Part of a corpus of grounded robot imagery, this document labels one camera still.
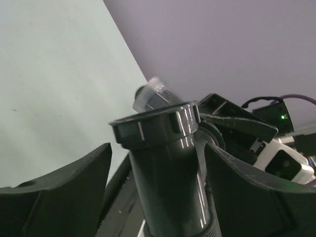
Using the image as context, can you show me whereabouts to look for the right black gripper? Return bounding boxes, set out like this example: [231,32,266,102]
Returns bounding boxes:
[198,94,278,165]

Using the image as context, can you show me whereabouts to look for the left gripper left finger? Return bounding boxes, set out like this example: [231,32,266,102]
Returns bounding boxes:
[0,143,112,237]

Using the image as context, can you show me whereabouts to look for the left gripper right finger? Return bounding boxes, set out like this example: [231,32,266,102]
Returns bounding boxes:
[204,144,316,237]

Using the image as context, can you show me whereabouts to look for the clear plastic threaded connector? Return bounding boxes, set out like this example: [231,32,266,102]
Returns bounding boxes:
[133,77,184,113]

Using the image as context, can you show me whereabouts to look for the dark grey pipe fitting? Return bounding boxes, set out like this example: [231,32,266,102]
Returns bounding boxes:
[110,102,221,237]

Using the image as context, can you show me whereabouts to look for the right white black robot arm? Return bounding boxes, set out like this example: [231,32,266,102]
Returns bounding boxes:
[199,94,316,157]

